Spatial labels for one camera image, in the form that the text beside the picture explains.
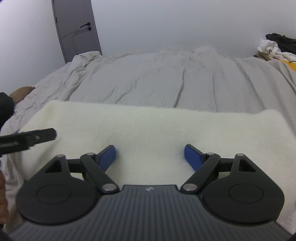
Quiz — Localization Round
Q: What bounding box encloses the yellow cloth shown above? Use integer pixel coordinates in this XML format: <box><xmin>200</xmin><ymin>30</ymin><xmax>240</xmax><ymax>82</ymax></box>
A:
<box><xmin>280</xmin><ymin>60</ymin><xmax>296</xmax><ymax>71</ymax></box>

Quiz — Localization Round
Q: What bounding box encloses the cream sweater with blue stripes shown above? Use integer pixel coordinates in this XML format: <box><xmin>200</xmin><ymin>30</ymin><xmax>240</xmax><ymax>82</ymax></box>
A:
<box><xmin>3</xmin><ymin>101</ymin><xmax>295</xmax><ymax>232</ymax></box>

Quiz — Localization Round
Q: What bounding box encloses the grey bed cover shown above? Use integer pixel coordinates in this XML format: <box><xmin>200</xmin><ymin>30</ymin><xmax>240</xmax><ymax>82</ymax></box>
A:
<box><xmin>1</xmin><ymin>46</ymin><xmax>295</xmax><ymax>232</ymax></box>

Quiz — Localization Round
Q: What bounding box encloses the person's left hand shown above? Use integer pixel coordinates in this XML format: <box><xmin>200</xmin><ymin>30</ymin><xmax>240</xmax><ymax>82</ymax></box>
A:
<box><xmin>0</xmin><ymin>172</ymin><xmax>9</xmax><ymax>225</ymax></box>

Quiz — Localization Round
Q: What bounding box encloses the cardboard box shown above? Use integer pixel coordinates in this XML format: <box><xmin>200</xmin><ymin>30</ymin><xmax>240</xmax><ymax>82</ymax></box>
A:
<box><xmin>254</xmin><ymin>53</ymin><xmax>273</xmax><ymax>61</ymax></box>

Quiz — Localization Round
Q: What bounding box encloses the black garment pile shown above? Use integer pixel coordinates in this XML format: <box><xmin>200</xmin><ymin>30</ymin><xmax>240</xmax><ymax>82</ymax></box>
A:
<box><xmin>265</xmin><ymin>33</ymin><xmax>296</xmax><ymax>54</ymax></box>

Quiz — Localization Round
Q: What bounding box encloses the white crumpled cloth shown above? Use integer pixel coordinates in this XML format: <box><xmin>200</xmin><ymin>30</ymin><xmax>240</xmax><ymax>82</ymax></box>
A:
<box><xmin>257</xmin><ymin>39</ymin><xmax>295</xmax><ymax>61</ymax></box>

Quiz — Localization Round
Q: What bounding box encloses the black door handle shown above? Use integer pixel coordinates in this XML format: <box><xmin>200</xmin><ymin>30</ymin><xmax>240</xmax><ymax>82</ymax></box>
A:
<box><xmin>80</xmin><ymin>22</ymin><xmax>92</xmax><ymax>32</ymax></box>

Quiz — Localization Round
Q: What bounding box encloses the grey door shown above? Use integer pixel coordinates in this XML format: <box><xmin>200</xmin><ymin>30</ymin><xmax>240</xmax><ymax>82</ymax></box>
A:
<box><xmin>52</xmin><ymin>0</ymin><xmax>102</xmax><ymax>63</ymax></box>

